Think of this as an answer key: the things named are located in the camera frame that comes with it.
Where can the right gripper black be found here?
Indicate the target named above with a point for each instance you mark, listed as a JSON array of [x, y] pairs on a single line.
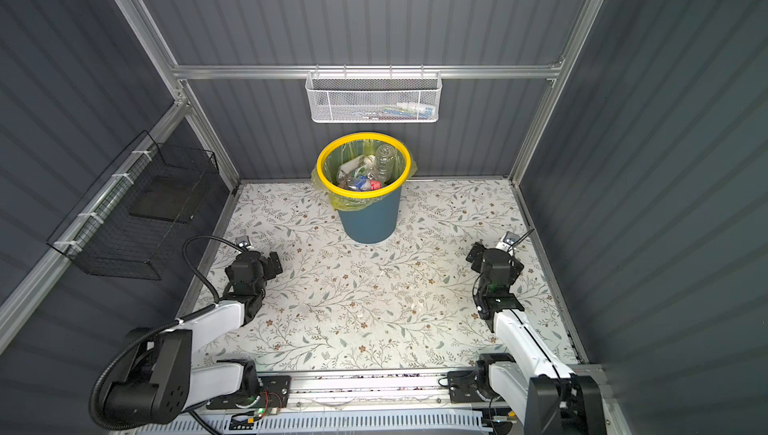
[[479, 250]]

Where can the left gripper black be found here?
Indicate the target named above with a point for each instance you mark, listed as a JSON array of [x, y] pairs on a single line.
[[270, 266]]

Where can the blue label bottle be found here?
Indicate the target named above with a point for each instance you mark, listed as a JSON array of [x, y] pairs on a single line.
[[360, 184]]

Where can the clear ribbed bottle white cap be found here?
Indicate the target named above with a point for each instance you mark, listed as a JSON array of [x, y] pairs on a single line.
[[386, 156]]

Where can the lime label bottle white cap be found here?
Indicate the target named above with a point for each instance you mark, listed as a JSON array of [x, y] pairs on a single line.
[[351, 167]]

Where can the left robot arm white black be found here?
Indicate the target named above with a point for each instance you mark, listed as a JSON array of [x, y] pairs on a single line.
[[152, 379]]

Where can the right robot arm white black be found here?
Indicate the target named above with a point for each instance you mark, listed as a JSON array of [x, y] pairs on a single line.
[[545, 394]]

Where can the teal bin with yellow rim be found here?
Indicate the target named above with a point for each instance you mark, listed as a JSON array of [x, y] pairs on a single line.
[[375, 223]]

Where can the white ventilation grille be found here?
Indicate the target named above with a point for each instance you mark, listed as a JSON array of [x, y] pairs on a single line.
[[415, 421]]

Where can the items in white basket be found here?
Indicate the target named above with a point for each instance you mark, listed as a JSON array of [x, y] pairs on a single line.
[[402, 111]]

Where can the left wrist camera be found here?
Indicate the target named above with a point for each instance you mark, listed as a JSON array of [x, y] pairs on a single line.
[[243, 242]]

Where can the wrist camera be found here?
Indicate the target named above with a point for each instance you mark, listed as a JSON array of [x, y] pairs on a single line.
[[243, 242], [508, 242]]

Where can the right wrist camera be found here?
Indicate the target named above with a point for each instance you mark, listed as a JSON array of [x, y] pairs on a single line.
[[508, 242]]

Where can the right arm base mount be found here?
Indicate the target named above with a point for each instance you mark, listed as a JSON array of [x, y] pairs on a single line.
[[470, 386]]

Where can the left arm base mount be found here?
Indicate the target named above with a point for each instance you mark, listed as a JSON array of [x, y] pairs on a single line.
[[270, 392]]

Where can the black wire basket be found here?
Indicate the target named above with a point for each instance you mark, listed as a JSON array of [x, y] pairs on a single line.
[[136, 223]]

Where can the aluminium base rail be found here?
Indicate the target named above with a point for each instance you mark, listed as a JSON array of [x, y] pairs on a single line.
[[378, 386]]

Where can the white wire mesh basket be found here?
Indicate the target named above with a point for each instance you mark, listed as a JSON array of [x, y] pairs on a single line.
[[342, 100]]

